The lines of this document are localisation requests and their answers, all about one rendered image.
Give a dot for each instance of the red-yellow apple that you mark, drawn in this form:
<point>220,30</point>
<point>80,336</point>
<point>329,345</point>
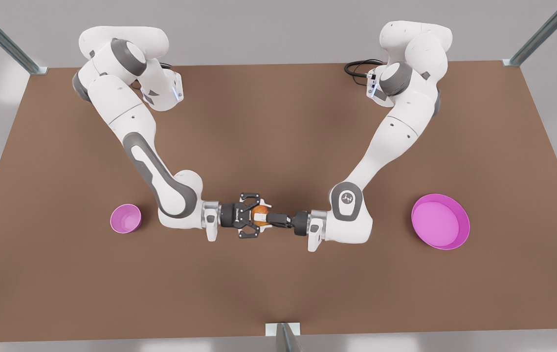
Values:
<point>260,215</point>

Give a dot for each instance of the silver frame post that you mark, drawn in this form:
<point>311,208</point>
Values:
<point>542,32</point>
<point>285,338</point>
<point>2,39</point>

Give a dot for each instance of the small pink bowl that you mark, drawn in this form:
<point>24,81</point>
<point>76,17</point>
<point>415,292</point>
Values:
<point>125,218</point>

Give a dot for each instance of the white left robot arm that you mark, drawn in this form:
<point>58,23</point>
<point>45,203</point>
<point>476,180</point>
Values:
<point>395,132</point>

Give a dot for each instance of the large pink plate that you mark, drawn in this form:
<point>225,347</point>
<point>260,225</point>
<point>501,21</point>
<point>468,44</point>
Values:
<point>440,221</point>

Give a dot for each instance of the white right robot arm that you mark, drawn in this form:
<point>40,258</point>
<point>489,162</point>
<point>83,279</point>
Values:
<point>126,110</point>

